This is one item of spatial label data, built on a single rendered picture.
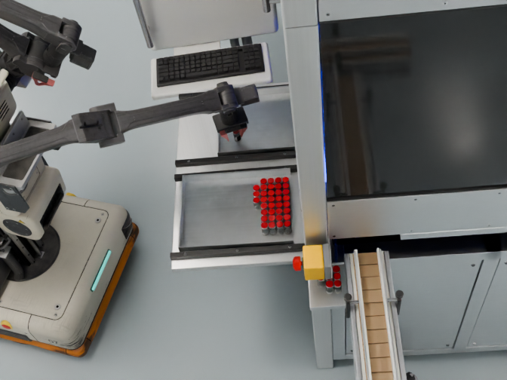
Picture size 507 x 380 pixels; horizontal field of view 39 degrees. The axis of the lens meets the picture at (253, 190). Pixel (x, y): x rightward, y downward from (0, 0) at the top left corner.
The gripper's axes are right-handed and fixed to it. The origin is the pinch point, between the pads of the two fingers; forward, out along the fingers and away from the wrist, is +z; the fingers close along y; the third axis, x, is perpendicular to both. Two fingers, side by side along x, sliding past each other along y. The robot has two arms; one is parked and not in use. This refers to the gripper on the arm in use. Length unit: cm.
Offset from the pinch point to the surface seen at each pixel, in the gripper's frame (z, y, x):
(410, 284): 23, 37, -58
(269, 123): 4.3, 12.9, 4.1
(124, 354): 91, -67, -18
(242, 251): 2.3, -9.5, -40.1
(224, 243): 0.7, -13.9, -36.7
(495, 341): 76, 69, -67
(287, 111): 4.4, 19.9, 6.5
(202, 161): 2.2, -12.3, -4.2
